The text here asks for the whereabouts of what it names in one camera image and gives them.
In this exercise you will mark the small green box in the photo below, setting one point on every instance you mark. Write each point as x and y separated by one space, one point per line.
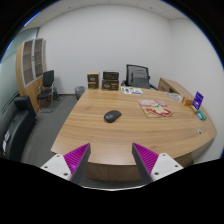
201 115

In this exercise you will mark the small white object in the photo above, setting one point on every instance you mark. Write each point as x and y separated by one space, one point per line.
199 131

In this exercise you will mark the wooden side desk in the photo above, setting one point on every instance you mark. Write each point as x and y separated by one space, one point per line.
170 86

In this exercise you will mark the wooden glass-door cabinet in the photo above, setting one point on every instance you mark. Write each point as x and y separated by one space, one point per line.
30 64

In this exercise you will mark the white round plate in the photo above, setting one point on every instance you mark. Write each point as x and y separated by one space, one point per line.
175 96

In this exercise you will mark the dark grey computer mouse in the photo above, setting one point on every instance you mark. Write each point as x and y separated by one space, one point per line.
112 116

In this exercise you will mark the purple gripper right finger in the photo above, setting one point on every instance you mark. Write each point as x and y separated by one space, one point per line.
153 166

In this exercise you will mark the dark brown stacked boxes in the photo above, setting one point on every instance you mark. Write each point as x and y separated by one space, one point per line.
110 80

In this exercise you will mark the black visitor chair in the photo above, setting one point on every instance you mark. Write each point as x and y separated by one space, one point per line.
47 89

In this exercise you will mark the grey mesh office chair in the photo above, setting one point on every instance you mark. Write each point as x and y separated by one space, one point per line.
137 76

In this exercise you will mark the grey waste bin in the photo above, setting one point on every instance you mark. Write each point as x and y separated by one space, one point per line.
79 90

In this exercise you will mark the white green leaflet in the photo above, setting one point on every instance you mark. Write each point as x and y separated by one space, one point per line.
131 90

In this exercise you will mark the brown box left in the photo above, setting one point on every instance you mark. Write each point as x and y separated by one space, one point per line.
93 80

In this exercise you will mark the purple sign card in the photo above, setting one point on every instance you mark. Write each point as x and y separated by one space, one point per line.
197 100

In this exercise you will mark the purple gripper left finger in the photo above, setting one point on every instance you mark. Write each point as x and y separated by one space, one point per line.
71 165

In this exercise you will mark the black leather sofa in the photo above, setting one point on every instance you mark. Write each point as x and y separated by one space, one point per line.
16 126

